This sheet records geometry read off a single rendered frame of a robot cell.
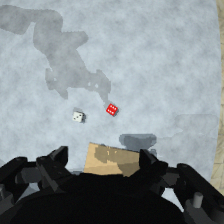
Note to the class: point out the red die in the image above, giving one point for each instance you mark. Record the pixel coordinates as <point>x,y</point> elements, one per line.
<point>111,109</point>

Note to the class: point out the tan square mat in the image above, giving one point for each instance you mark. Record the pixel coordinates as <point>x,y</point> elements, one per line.
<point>108,160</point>

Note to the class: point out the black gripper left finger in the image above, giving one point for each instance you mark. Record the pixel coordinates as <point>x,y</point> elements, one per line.
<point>16,175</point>

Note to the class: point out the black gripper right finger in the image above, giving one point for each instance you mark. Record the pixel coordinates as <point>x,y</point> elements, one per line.
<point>203,203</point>

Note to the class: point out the white die with black pips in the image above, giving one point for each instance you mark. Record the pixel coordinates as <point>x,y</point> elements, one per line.
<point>78,116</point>

